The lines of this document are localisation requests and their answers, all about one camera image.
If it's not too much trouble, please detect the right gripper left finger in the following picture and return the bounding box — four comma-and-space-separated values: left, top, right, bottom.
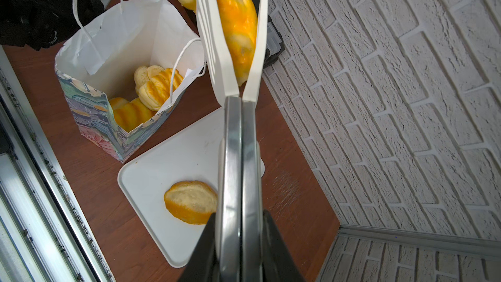
196, 0, 241, 281

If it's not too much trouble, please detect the white rectangular tray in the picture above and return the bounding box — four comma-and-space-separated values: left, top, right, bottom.
117, 108, 223, 268

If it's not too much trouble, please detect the croissant bread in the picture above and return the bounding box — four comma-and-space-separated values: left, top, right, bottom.
109, 97, 155, 132

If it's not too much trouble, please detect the small rectangular golden loaf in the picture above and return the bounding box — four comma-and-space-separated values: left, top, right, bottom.
137, 69, 183, 111

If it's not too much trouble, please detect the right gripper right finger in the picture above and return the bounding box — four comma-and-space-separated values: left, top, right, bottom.
241, 0, 268, 281

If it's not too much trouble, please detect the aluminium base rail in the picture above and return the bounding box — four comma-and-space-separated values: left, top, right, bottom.
1, 53, 114, 281

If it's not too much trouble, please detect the white paper bag colourful bottom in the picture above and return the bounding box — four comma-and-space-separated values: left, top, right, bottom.
55, 0, 205, 162

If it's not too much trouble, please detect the long twisted bread top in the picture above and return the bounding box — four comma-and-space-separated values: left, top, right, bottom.
178, 0, 258, 86

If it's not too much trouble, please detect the round knotted bun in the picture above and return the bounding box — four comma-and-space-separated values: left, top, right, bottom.
134, 65, 164, 94

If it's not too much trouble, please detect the large oval crusty loaf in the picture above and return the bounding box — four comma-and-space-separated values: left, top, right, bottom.
164, 181, 217, 225

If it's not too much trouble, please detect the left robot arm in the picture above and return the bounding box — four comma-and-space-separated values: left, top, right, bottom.
1, 0, 104, 50

